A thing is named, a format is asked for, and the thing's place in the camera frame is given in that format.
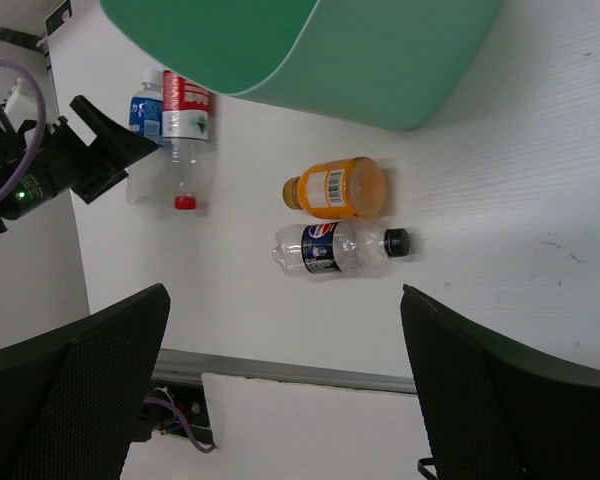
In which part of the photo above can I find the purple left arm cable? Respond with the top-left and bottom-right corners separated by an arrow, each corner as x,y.
0,59 -> 47,215

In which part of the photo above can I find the orange juice bottle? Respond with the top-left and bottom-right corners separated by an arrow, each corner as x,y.
282,157 -> 386,220

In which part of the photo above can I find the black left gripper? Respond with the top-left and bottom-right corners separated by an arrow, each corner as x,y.
0,95 -> 159,233

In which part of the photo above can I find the aluminium table rail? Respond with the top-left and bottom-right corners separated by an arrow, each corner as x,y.
152,349 -> 416,395

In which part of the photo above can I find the blue label water bottle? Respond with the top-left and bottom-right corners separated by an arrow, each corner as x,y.
126,68 -> 164,207

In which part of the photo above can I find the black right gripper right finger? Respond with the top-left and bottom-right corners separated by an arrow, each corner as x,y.
400,286 -> 600,479

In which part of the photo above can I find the green plastic bin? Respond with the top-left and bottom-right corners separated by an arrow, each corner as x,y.
101,0 -> 500,130

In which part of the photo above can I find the clear pepsi bottle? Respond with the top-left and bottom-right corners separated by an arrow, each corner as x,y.
272,220 -> 411,281

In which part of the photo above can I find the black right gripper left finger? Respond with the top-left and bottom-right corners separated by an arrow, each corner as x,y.
0,284 -> 170,479

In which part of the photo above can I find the red label clear bottle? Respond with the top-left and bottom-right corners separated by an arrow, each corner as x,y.
162,70 -> 215,211

